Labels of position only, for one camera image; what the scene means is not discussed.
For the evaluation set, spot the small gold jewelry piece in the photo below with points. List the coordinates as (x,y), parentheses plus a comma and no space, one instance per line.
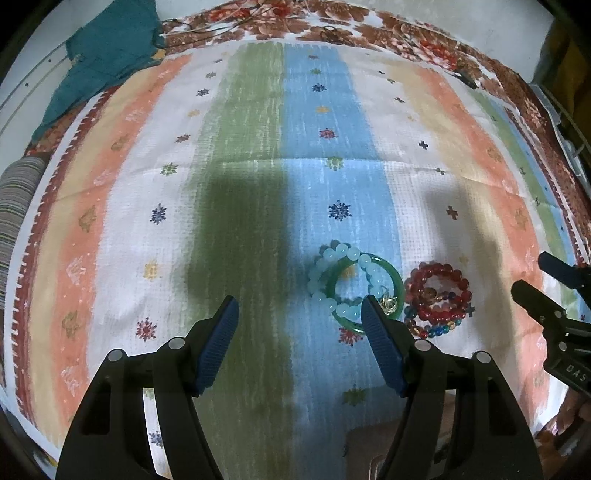
(388,305)

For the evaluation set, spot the pastel striped cloth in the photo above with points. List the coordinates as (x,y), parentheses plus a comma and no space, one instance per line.
(258,152)

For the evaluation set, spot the teal cloth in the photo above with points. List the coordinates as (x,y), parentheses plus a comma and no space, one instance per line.
(104,55)

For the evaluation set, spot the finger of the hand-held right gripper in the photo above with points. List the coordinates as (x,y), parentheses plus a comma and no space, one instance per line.
(561,269)
(535,300)

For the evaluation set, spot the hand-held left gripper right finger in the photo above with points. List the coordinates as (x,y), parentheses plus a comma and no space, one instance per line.
(384,351)

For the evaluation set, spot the black hair clip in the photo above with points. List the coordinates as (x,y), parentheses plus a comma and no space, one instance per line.
(467,79)

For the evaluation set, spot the green jade bangle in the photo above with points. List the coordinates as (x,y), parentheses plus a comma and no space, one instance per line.
(395,277)

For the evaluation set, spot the grey striped pillow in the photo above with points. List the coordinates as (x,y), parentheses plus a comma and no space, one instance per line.
(11,203)

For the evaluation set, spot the brown floral bedsheet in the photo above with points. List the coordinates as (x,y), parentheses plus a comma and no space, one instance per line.
(397,27)

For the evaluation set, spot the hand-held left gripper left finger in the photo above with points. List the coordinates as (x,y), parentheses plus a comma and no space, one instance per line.
(216,347)

